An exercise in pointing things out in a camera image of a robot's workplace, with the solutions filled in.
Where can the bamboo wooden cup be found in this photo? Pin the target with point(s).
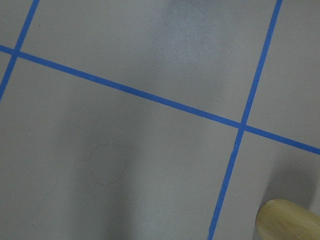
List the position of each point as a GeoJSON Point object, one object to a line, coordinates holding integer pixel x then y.
{"type": "Point", "coordinates": [281, 219]}

